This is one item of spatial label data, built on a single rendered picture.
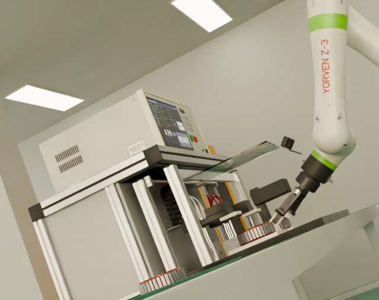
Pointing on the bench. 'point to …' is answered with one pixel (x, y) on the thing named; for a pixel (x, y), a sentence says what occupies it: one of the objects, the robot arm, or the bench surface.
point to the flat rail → (187, 175)
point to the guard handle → (287, 142)
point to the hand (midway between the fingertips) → (274, 227)
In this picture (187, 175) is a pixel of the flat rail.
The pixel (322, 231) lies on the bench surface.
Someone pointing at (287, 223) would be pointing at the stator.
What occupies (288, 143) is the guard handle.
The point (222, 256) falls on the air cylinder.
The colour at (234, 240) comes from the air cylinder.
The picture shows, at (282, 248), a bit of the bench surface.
